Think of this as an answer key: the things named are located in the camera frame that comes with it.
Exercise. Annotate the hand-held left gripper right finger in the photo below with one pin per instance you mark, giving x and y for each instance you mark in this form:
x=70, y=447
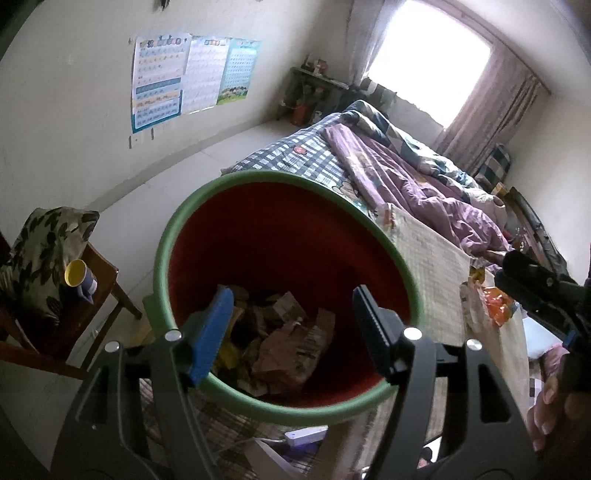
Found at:
x=369, y=327

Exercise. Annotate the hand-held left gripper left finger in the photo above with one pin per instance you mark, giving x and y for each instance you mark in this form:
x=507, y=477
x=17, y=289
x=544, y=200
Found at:
x=214, y=337

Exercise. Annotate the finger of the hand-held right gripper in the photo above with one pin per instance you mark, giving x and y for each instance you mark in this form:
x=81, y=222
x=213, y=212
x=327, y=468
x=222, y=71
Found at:
x=540, y=288

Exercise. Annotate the large paper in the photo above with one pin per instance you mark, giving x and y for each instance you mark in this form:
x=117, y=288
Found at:
x=286, y=355

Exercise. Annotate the red bin with green rim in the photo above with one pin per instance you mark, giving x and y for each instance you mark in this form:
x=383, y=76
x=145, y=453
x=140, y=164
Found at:
x=286, y=230

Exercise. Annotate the person's right hand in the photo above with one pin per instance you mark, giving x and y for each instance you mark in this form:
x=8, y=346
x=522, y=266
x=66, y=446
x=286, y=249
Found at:
x=549, y=406

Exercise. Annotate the pink cloth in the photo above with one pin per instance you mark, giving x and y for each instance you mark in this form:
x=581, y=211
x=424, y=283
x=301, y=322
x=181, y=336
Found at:
x=556, y=360

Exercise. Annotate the orange snack packet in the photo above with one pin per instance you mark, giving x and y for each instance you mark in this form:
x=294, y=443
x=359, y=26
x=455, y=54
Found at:
x=496, y=302

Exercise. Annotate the white plastic jug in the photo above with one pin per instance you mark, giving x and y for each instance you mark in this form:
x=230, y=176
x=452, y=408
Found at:
x=542, y=337

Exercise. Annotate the white printed packet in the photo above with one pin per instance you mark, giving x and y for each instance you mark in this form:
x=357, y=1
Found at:
x=471, y=304

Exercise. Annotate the dark wooden headboard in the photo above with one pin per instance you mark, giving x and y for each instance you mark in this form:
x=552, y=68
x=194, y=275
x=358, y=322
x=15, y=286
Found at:
x=531, y=217

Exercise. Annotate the white pillow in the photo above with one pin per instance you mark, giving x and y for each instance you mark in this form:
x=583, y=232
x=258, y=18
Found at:
x=487, y=203

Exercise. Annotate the small yellow box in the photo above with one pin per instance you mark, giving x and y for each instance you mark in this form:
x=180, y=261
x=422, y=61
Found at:
x=499, y=189

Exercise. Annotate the white power strip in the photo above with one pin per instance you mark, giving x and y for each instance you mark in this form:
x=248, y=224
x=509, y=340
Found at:
x=304, y=436

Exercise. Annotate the wooden chair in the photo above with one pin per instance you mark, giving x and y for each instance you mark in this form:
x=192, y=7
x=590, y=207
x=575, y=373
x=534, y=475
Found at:
x=104, y=272

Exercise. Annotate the blue plaid pillow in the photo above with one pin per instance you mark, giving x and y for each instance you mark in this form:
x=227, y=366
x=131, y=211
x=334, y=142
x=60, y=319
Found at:
x=494, y=161

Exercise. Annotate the purple quilt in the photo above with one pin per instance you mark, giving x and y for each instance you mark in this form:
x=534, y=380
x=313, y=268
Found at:
x=406, y=184

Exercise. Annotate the yellow and blue cup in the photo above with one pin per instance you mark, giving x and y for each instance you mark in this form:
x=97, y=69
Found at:
x=76, y=272

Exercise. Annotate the bed with plaid sheet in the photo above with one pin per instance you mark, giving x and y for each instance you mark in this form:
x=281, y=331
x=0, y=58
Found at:
x=295, y=157

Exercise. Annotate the brown curtain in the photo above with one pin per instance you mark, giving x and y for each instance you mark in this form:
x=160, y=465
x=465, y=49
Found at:
x=489, y=106

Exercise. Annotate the leaf pattern cushion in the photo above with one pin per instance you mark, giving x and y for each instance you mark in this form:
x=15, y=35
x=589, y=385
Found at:
x=41, y=258

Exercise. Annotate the blue patchwork quilt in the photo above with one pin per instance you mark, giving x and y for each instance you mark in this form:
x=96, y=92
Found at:
x=401, y=138

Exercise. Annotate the orange container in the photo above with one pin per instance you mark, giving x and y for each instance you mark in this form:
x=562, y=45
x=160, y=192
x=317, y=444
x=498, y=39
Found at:
x=301, y=114

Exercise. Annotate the bright window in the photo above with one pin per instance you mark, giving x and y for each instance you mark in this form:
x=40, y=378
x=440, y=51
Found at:
x=425, y=60

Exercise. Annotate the dark cluttered shelf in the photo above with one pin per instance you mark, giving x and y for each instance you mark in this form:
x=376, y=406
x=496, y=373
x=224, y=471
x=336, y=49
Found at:
x=314, y=76

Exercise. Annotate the sheer pale curtain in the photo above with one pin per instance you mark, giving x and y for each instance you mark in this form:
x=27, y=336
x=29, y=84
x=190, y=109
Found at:
x=369, y=41

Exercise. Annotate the blue chart wall poster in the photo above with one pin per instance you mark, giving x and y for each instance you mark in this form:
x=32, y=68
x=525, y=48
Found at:
x=157, y=83

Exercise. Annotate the white chart wall poster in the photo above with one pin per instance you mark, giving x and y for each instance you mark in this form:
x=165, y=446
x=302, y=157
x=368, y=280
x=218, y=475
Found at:
x=205, y=74

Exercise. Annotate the green chart wall poster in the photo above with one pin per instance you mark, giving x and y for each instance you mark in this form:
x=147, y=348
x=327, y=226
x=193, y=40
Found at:
x=238, y=69

